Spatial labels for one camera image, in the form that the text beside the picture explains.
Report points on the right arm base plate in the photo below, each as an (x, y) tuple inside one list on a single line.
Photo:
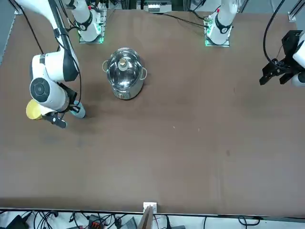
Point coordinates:
[(95, 42)]

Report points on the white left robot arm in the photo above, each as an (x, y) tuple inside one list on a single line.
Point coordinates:
[(222, 21)]

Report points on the aluminium corner profile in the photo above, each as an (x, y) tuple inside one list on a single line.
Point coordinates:
[(294, 14), (17, 11)]

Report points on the red and black device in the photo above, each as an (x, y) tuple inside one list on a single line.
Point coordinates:
[(95, 224)]

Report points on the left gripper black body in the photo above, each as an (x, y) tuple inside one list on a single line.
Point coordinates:
[(290, 43)]

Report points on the white edge bracket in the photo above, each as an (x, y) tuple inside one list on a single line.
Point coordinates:
[(153, 205)]

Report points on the stainless steel pot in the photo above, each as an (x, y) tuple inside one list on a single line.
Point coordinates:
[(128, 92)]

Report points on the pot lid with knob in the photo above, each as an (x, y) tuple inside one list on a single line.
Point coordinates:
[(119, 76)]

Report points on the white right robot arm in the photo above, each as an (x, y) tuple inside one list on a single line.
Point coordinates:
[(52, 66)]

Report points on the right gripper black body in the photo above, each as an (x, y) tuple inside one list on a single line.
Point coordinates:
[(71, 95)]

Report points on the grey power strip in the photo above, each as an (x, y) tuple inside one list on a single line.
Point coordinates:
[(155, 7)]

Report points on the black power adapter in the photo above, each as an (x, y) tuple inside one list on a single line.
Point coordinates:
[(16, 223)]

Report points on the blue plastic cup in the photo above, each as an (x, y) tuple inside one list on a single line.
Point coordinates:
[(82, 114)]

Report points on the yellow plastic bowl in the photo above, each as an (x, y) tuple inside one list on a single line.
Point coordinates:
[(32, 109)]

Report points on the upright mount post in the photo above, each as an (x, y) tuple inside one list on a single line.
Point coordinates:
[(145, 219)]

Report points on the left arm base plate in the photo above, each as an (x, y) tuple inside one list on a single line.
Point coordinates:
[(214, 45)]

